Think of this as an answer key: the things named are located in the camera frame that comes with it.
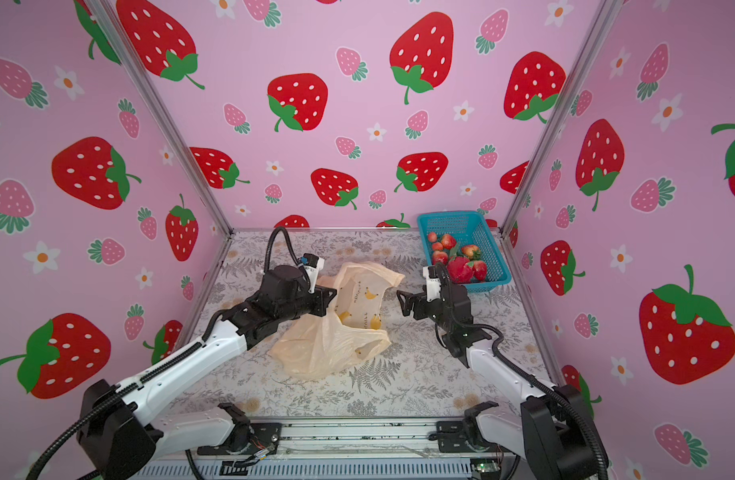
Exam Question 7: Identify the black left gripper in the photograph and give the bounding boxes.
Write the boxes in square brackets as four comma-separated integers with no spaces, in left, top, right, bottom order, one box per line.
[277,284,338,327]

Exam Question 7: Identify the fake red dragon fruit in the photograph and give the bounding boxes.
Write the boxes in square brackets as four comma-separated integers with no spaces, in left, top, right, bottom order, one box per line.
[447,256,473,284]

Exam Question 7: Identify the translucent orange plastic bag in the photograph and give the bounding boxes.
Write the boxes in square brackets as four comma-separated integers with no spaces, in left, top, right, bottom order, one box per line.
[269,262,405,380]

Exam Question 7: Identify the large fake strawberry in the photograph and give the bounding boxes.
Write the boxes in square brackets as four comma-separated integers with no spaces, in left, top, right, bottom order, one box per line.
[441,234,457,250]
[469,260,487,282]

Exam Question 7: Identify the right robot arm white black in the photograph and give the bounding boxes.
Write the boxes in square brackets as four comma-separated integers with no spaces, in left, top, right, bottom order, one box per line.
[397,279,609,479]

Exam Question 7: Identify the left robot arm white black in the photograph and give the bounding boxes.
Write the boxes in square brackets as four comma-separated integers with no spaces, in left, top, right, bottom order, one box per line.
[77,254,337,479]

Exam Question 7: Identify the small fake strawberry orange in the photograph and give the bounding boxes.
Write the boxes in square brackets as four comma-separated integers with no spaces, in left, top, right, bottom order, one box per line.
[433,250,449,265]

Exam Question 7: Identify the teal plastic basket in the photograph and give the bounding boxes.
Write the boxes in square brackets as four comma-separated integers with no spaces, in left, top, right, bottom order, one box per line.
[417,211,511,293]

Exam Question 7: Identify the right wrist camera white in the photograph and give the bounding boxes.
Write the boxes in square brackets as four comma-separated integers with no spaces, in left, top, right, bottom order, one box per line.
[423,265,441,302]

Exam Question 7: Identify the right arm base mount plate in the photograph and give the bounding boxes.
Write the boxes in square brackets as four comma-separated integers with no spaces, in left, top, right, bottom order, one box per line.
[427,420,485,453]

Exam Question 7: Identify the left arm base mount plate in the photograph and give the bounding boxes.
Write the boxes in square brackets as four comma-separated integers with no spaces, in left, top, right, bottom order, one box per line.
[196,422,282,457]

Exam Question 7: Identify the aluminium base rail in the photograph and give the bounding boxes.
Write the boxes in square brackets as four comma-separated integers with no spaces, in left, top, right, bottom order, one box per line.
[137,417,521,479]

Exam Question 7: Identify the aluminium frame post left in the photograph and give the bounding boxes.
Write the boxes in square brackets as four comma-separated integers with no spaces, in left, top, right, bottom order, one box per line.
[87,0,233,237]

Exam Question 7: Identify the aluminium frame post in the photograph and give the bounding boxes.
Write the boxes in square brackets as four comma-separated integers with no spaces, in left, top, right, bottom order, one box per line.
[87,0,233,237]
[499,0,623,237]

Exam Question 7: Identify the aluminium frame post right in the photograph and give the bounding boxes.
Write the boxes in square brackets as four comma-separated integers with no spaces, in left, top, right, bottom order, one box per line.
[499,0,623,237]

